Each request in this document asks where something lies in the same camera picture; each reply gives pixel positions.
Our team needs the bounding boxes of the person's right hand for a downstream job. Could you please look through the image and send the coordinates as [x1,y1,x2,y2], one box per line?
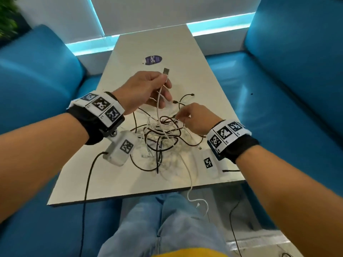
[175,102,224,136]

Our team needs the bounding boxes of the white table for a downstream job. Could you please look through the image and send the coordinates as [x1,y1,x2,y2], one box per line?
[47,24,247,206]

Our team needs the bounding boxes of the blue sofa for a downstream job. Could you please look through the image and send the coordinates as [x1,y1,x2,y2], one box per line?
[205,0,343,231]
[0,24,123,257]

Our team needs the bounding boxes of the black marker wristband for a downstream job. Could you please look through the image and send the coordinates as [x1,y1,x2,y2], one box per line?
[66,90,126,145]
[206,119,260,164]

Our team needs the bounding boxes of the green artificial plant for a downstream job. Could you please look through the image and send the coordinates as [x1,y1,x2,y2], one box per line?
[0,0,21,40]

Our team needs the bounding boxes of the yellow shirt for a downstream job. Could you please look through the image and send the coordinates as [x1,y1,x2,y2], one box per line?
[151,247,228,257]

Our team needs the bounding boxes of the tangle of black and white cables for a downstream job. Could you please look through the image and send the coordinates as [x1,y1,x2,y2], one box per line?
[130,92,215,216]

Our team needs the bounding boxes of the cyan wall light strips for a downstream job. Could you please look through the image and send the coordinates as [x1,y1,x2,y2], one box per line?
[65,0,257,56]

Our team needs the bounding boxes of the person's right forearm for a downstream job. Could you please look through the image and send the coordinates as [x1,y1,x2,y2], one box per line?
[235,144,343,257]

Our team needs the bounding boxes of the round purple sticker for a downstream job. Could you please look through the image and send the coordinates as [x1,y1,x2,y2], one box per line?
[144,55,163,66]

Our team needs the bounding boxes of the person's left hand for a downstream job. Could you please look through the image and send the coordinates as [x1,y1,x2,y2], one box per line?
[112,71,173,115]

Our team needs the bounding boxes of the person's left forearm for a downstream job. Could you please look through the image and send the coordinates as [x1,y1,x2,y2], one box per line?
[0,112,90,224]

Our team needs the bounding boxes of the light blue jeans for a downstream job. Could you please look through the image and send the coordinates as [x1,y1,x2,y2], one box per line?
[98,192,231,257]

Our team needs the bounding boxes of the black camera cable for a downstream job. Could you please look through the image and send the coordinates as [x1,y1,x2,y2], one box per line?
[79,151,109,257]
[222,169,243,257]

